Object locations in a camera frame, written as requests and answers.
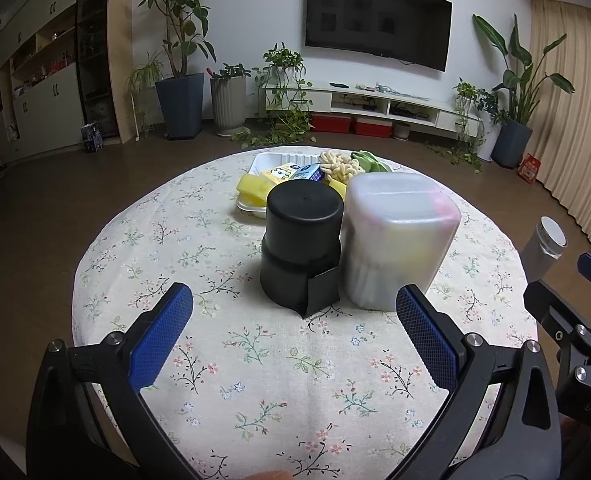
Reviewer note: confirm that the small white pot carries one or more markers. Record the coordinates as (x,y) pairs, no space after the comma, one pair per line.
(402,131)

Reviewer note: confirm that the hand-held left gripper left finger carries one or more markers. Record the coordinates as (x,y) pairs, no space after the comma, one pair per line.
(163,330)

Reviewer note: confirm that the beige chenille cloth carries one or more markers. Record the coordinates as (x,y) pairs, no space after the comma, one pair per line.
(338,165)

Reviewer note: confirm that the leafy plant in white pot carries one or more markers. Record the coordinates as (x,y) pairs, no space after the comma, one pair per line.
(475,97)

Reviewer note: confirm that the white wall cabinets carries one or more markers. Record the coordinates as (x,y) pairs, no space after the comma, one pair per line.
(40,95)

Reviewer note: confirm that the round floral tablecloth table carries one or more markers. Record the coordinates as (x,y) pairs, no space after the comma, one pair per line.
(175,240)

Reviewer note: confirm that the yellow sponge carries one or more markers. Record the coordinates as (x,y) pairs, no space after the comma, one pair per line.
(338,190)
(254,189)

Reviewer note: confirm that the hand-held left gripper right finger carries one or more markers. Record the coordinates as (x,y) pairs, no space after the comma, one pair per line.
(425,335)

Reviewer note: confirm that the white foam tray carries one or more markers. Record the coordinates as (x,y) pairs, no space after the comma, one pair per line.
(275,160)

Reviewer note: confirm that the translucent plastic container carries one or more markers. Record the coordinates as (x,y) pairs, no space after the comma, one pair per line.
(400,220)

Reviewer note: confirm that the blue yellow snack packet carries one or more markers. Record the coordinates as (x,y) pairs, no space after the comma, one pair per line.
(295,172)

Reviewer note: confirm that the grey cylinder with white top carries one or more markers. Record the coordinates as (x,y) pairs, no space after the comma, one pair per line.
(540,255)

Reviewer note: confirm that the red storage box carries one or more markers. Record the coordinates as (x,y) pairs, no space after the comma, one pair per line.
(331,123)
(373,127)

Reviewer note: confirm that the person's left hand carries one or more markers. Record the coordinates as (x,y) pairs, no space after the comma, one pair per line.
(270,475)

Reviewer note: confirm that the large-leaf plant in dark pot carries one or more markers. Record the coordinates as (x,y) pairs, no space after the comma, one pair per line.
(511,142)

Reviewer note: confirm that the trailing vine plant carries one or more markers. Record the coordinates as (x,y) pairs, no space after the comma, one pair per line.
(285,70)

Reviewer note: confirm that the plant in grey ribbed pot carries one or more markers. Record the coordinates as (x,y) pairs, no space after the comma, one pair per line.
(229,105)

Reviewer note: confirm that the red paper bag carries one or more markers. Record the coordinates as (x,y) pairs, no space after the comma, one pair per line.
(529,170)

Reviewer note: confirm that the white television cabinet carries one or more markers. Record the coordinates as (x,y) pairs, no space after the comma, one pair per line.
(425,107)

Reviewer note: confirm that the thin-leaved plant on stand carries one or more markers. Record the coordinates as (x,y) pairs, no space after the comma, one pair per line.
(145,67)

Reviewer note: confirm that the wall-mounted television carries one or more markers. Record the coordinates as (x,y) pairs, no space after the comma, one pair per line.
(375,15)

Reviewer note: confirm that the beige curtain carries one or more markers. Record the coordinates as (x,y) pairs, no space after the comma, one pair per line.
(575,135)

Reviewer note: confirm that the green toy vegetable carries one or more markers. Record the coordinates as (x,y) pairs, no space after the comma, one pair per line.
(370,161)

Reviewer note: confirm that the black cylindrical container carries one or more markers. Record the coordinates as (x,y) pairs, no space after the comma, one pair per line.
(300,235)

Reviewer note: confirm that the dark glass display cabinet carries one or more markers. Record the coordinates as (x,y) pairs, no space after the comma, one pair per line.
(95,60)

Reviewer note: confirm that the tall plant in dark pot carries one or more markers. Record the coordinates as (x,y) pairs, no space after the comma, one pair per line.
(180,105)

